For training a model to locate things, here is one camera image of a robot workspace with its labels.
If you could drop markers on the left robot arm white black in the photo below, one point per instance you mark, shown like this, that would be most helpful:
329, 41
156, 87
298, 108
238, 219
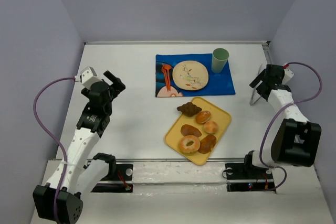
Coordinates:
61, 198

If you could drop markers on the blue patterned placemat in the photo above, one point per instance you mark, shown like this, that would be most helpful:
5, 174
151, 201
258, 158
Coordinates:
218, 84

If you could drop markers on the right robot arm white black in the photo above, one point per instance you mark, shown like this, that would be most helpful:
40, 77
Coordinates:
290, 138

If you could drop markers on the orange plastic fork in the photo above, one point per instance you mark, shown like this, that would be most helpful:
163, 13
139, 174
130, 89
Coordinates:
166, 71

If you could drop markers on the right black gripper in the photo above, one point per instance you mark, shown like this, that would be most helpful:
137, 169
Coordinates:
261, 83

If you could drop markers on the beige ceramic plate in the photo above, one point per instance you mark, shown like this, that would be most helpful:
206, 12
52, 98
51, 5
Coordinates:
190, 75

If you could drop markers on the brown glazed pastry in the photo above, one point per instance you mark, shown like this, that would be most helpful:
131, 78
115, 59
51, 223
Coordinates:
207, 144

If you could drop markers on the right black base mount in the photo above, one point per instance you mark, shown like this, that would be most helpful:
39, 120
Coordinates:
239, 178

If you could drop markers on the yellow plastic tray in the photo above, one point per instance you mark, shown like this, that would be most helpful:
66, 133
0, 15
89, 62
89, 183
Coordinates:
173, 136

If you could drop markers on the aluminium front rail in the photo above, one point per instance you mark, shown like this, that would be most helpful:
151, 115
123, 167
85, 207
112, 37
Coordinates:
133, 160

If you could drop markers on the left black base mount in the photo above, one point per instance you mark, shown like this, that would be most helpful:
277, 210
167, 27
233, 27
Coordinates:
118, 182

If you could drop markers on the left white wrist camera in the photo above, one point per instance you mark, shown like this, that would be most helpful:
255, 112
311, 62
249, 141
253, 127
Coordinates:
88, 77

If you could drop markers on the green plastic cup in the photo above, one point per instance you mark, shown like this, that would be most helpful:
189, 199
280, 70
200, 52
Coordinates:
219, 59

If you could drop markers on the brown oval bread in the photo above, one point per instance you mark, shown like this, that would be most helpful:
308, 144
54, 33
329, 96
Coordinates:
187, 129

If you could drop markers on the light round bread roll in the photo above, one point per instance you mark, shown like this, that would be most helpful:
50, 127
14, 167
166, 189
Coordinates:
210, 127

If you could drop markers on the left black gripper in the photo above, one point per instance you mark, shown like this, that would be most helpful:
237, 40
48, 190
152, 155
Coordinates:
116, 85

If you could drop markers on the sugared ring donut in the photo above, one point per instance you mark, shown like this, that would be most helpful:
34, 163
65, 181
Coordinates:
189, 144

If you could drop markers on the sesame glazed bun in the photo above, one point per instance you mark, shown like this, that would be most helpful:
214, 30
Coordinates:
202, 117

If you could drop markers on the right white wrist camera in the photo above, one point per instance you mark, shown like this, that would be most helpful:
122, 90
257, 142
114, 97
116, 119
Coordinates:
288, 74

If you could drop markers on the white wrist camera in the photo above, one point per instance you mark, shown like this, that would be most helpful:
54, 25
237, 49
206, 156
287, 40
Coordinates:
88, 77
288, 74

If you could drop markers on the silver metal tongs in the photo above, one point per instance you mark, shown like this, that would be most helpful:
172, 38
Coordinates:
255, 97

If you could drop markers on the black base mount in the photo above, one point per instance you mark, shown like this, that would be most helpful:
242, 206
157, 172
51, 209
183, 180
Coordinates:
239, 178
118, 182

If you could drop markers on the dark chocolate croissant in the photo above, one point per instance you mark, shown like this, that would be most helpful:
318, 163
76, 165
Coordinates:
189, 109

